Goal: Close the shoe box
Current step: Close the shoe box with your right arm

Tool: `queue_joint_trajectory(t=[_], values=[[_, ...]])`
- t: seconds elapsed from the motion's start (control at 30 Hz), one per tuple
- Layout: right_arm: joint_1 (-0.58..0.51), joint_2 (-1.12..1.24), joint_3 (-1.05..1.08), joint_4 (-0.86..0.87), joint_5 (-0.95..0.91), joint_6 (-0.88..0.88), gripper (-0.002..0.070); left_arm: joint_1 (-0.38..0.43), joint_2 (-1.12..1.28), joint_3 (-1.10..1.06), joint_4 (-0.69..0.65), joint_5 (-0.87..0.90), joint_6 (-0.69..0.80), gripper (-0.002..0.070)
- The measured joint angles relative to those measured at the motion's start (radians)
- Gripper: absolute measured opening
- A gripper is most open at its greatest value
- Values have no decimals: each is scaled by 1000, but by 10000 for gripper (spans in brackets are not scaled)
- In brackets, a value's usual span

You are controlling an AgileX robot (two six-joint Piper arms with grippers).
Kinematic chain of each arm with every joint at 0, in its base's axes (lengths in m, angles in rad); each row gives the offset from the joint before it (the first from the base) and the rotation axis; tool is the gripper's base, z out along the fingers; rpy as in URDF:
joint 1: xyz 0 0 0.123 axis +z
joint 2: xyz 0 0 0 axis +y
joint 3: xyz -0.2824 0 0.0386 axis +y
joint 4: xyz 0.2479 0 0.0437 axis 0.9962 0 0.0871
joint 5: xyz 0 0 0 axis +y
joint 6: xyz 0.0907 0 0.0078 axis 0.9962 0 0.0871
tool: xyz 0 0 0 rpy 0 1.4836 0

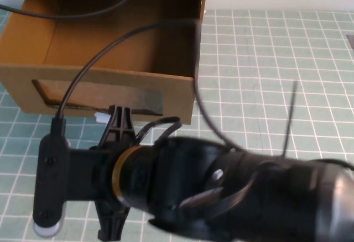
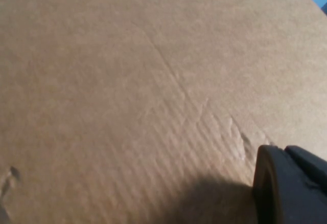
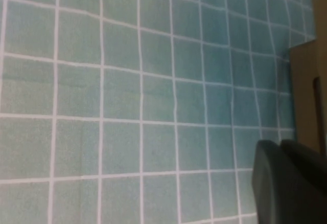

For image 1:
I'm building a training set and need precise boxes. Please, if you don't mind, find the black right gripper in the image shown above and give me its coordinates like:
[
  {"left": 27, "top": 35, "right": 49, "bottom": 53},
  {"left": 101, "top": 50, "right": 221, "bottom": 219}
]
[{"left": 67, "top": 105, "right": 137, "bottom": 240}]

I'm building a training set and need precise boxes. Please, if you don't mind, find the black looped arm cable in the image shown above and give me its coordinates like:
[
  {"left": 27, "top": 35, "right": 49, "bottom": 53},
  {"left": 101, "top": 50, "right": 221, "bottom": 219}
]
[{"left": 134, "top": 116, "right": 183, "bottom": 149}]

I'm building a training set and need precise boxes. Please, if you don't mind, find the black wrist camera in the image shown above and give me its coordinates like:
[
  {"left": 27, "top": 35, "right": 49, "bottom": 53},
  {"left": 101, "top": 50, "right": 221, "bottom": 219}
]
[{"left": 32, "top": 133, "right": 70, "bottom": 239}]

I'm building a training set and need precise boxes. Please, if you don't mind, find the white plastic drawer handle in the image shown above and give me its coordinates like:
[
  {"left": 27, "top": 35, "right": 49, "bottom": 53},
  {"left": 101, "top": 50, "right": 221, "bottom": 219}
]
[{"left": 93, "top": 112, "right": 110, "bottom": 124}]

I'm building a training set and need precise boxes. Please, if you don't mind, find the brown cardboard windowed drawer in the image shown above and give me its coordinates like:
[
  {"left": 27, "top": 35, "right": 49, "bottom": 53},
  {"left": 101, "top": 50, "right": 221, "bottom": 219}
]
[{"left": 0, "top": 0, "right": 204, "bottom": 126}]

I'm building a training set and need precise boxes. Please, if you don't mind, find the green checked tablecloth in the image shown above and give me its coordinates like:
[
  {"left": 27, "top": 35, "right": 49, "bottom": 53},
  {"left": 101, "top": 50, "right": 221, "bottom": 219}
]
[{"left": 0, "top": 6, "right": 354, "bottom": 242}]

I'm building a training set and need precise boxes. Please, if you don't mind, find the thin black cable tie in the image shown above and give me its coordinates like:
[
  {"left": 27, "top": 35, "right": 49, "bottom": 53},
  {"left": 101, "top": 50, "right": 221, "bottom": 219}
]
[{"left": 281, "top": 80, "right": 299, "bottom": 157}]

